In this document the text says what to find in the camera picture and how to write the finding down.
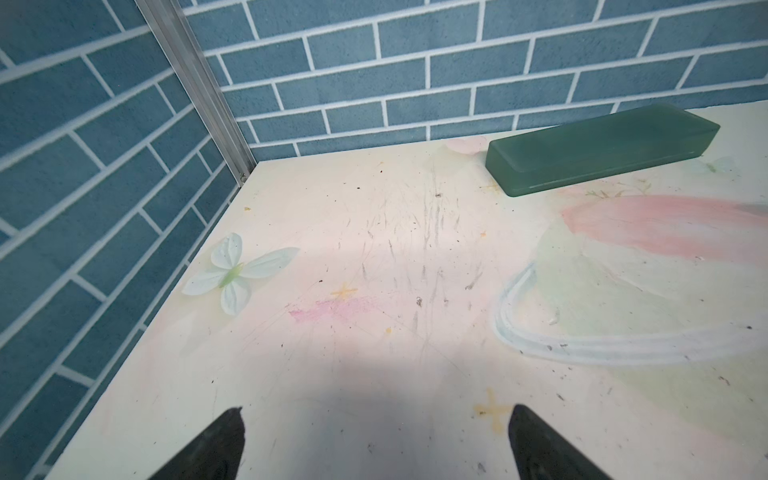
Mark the green rectangular block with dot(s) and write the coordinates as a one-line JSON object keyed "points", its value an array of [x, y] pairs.
{"points": [[597, 148]]}

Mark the aluminium corner post left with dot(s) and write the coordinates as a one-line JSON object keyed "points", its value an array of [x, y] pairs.
{"points": [[177, 41]]}

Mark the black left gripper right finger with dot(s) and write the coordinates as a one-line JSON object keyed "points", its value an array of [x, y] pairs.
{"points": [[540, 452]]}

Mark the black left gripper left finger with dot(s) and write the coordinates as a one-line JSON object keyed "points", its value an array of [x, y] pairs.
{"points": [[215, 453]]}

